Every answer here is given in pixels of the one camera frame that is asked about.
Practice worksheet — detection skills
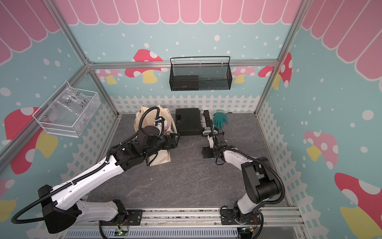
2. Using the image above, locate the black plastic case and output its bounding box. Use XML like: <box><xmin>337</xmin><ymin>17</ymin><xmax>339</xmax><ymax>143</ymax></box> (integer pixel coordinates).
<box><xmin>175</xmin><ymin>108</ymin><xmax>202</xmax><ymax>136</ymax></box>

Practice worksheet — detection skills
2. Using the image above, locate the black wire mesh basket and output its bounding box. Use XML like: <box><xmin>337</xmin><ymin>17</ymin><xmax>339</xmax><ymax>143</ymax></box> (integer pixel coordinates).
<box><xmin>169</xmin><ymin>56</ymin><xmax>232</xmax><ymax>91</ymax></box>

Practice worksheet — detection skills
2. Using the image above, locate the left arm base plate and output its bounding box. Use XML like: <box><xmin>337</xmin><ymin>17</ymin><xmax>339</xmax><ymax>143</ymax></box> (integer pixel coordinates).
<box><xmin>100</xmin><ymin>209</ymin><xmax>143</xmax><ymax>226</ymax></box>

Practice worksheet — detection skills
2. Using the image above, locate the clear plastic wall bin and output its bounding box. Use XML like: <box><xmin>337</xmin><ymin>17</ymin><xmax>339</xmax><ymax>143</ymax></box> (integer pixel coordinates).
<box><xmin>32</xmin><ymin>82</ymin><xmax>101</xmax><ymax>138</ymax></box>

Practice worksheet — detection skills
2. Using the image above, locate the green rubber glove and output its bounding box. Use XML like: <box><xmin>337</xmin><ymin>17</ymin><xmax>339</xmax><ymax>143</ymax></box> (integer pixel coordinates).
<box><xmin>213</xmin><ymin>111</ymin><xmax>229</xmax><ymax>129</ymax></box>

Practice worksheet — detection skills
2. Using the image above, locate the plastic bag in bin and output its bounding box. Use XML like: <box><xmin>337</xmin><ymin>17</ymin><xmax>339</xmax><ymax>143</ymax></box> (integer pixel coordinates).
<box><xmin>44</xmin><ymin>86</ymin><xmax>101</xmax><ymax>136</ymax></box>

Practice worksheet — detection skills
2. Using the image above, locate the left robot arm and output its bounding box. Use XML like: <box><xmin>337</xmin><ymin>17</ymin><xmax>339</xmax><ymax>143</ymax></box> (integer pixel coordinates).
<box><xmin>11</xmin><ymin>106</ymin><xmax>180</xmax><ymax>234</ymax></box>

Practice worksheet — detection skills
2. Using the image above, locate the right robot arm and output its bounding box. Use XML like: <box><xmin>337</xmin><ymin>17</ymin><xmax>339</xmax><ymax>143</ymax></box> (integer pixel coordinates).
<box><xmin>202</xmin><ymin>130</ymin><xmax>286</xmax><ymax>224</ymax></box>

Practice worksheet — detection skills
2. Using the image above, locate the black box in basket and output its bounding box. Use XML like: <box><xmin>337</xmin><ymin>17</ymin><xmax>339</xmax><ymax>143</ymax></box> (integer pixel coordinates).
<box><xmin>170</xmin><ymin>75</ymin><xmax>199</xmax><ymax>91</ymax></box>

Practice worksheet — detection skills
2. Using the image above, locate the black bit holder strip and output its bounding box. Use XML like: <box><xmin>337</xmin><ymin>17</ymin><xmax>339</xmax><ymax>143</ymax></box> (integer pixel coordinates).
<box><xmin>201</xmin><ymin>110</ymin><xmax>219</xmax><ymax>137</ymax></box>

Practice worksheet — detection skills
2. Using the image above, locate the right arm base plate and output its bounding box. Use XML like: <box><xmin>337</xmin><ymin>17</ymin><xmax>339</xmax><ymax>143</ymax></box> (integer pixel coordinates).
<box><xmin>219</xmin><ymin>206</ymin><xmax>262</xmax><ymax>225</ymax></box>

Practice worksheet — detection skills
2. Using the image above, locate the cream canvas tote bag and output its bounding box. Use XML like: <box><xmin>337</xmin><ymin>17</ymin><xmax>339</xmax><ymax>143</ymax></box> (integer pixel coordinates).
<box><xmin>134</xmin><ymin>105</ymin><xmax>177</xmax><ymax>166</ymax></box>

